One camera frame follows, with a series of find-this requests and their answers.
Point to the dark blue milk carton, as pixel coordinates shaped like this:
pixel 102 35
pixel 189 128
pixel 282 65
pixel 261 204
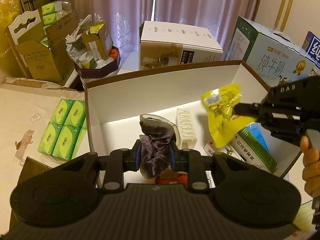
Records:
pixel 312 47

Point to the large flat cardboard box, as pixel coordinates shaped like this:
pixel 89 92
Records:
pixel 26 108

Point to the red snack packet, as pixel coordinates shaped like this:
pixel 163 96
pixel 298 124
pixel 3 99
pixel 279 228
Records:
pixel 170 177

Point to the green tissue pack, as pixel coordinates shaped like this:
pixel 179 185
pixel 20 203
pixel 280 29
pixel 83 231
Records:
pixel 65 130

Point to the brown cardboard storage box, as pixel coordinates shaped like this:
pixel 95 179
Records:
pixel 114 104

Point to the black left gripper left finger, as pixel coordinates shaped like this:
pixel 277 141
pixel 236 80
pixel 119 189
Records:
pixel 118 162

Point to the white appliance box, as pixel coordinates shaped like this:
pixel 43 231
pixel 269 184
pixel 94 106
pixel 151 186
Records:
pixel 169 44

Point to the yellow plastic bag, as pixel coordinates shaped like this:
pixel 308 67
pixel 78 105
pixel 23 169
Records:
pixel 9 10

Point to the checkered tablecloth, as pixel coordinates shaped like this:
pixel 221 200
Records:
pixel 305 214

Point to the brown cardboard box with handle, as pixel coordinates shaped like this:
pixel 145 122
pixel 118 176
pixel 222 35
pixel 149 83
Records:
pixel 41 53

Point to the green white medicine box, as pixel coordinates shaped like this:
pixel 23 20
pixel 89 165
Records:
pixel 250 145

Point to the light blue milk carton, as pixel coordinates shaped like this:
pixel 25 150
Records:
pixel 275 59

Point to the yellow snack packet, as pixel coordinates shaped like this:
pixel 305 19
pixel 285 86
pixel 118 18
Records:
pixel 223 123

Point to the person right hand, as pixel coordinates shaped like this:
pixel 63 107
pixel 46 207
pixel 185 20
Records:
pixel 311 170

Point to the purple curtain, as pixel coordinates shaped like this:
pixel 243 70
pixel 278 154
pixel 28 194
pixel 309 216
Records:
pixel 124 17

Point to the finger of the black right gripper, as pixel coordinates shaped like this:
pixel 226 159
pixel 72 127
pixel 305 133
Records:
pixel 245 109

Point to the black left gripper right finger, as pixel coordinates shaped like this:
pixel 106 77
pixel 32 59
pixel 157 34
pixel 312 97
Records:
pixel 190 162

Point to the dark purple velvet scrunchie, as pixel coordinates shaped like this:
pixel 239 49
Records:
pixel 158 132

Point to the white flat medicine box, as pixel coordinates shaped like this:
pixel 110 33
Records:
pixel 210 149

